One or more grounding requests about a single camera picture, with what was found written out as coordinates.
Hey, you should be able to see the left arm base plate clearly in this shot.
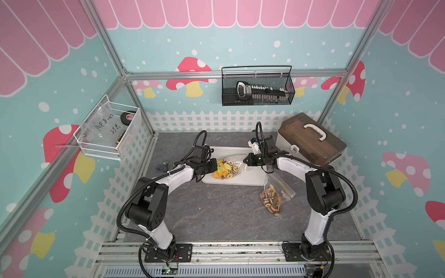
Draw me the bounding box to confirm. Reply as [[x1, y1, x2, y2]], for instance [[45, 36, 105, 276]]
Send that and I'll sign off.
[[144, 243, 193, 263]]

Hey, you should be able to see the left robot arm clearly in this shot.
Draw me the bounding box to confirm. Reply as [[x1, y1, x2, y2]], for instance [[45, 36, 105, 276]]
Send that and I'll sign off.
[[116, 130, 217, 260]]

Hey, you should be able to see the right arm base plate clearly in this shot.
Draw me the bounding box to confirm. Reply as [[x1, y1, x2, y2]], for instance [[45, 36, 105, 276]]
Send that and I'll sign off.
[[282, 241, 332, 262]]

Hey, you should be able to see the clear wall bin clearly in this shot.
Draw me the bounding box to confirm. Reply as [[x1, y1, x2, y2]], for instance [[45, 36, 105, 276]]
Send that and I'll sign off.
[[74, 95, 141, 161]]

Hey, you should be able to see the clear ziploc bag of cookies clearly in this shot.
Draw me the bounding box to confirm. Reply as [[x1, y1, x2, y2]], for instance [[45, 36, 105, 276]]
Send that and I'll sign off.
[[260, 173, 296, 216]]

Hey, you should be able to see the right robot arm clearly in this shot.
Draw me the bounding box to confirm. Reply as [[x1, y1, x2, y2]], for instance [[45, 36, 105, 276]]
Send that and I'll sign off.
[[244, 122, 358, 261]]

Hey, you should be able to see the ziploc bag with yellow chick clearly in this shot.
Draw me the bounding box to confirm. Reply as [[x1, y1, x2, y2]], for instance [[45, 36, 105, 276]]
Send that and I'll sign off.
[[213, 155, 248, 180]]

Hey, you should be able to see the white plastic tray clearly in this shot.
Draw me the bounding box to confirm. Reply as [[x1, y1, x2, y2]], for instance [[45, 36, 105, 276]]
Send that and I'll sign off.
[[202, 147, 267, 186]]

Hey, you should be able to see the socket wrench set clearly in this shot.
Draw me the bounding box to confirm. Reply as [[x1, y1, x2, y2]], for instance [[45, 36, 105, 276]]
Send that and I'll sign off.
[[235, 81, 289, 104]]

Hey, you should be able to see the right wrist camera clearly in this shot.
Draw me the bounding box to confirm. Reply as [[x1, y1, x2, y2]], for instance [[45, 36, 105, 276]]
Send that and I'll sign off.
[[248, 138, 261, 155]]

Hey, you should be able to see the black wire mesh basket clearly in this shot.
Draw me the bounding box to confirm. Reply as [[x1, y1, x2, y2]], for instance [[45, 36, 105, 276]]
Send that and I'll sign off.
[[221, 66, 295, 106]]

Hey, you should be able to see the white box with brown lid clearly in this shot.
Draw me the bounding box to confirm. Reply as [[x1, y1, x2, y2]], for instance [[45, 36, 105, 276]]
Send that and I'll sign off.
[[275, 113, 346, 166]]

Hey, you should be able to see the black tape roll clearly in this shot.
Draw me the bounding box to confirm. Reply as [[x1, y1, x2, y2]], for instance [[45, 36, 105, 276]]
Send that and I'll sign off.
[[120, 111, 136, 126]]

